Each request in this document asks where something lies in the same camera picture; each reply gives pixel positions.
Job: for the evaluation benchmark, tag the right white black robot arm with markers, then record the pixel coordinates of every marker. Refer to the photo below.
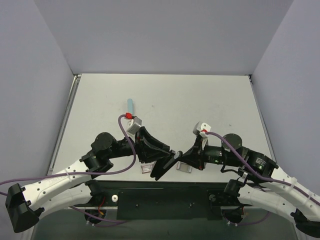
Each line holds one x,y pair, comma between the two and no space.
266,185

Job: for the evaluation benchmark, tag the red white staple box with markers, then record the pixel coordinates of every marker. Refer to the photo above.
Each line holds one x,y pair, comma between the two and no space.
147,168

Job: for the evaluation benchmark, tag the light blue white stapler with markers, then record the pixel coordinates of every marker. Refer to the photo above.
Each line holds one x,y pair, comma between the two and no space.
130,106

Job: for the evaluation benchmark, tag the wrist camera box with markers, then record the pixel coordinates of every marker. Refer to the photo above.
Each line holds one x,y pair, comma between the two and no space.
133,125
201,129

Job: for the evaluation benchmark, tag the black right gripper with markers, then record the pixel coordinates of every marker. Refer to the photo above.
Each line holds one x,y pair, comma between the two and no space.
198,153

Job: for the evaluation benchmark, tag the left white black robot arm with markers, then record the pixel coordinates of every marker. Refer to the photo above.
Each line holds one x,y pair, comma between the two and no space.
75,184

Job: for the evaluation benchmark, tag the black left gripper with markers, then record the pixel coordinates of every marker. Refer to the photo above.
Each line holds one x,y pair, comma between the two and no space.
141,144

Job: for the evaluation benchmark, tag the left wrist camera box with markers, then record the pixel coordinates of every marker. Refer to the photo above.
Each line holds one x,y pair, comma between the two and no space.
133,125

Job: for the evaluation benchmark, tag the open staple box tray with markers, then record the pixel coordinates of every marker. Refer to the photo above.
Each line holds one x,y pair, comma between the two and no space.
183,167

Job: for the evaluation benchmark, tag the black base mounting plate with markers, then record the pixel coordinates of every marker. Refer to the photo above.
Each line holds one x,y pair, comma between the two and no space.
152,200

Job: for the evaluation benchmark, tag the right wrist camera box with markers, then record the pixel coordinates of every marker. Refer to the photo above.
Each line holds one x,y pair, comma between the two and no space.
201,129

